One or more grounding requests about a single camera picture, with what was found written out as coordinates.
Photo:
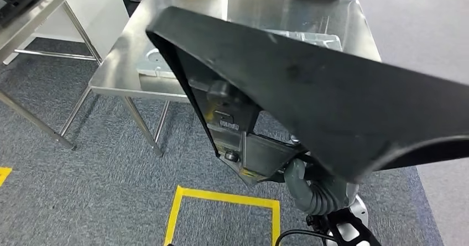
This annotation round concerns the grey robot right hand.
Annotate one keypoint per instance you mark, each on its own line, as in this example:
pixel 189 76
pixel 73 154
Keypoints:
pixel 295 178

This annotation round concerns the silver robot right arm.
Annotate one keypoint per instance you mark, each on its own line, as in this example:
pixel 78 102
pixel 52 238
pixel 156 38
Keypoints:
pixel 329 204

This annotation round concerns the grey stamped metal panel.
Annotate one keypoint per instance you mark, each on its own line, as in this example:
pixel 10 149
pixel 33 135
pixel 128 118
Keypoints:
pixel 154 66

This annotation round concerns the small stainless steel table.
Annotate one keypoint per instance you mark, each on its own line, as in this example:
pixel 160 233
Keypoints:
pixel 36 21

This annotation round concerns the white cabinet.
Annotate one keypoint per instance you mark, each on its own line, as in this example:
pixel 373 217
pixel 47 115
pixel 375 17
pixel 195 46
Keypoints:
pixel 95 10

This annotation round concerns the stainless steel workbench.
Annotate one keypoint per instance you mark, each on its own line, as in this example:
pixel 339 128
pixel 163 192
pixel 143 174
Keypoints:
pixel 121 72

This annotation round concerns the black plastic plate frame part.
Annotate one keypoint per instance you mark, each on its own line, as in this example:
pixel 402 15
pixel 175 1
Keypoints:
pixel 293 90

